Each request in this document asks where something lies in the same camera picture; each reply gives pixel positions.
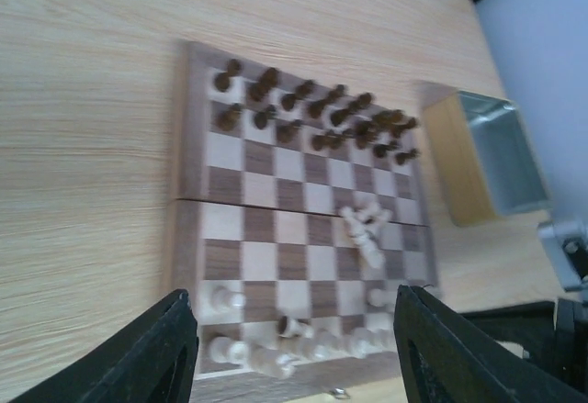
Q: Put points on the metal board clasp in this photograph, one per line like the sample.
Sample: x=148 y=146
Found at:
x=339 y=393

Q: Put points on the white left rook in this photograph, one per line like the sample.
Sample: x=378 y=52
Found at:
x=224 y=350

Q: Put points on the dark rook corner piece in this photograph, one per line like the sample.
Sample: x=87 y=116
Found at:
x=222 y=81

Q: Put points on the dark bishop piece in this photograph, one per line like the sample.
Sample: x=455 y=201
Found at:
x=288 y=101

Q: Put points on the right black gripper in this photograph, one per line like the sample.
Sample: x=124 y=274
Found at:
x=553 y=335

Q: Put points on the white corner pawn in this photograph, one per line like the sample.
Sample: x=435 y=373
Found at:
x=224 y=299

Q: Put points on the wooden chess board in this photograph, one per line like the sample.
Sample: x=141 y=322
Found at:
x=262 y=218

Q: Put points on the dark queen piece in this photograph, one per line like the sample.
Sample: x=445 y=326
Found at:
x=316 y=108

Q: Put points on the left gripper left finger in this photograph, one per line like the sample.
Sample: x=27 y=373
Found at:
x=152 y=359

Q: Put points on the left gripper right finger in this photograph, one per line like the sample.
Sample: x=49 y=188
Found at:
x=445 y=358

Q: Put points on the dark king piece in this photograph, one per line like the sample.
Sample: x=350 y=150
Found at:
x=354 y=106

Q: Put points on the dark pawn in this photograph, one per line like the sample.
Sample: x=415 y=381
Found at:
x=264 y=116
x=228 y=119
x=287 y=132

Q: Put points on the right metal tray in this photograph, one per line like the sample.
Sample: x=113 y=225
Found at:
x=484 y=160

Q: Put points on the dark knight piece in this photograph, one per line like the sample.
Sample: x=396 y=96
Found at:
x=268 y=80

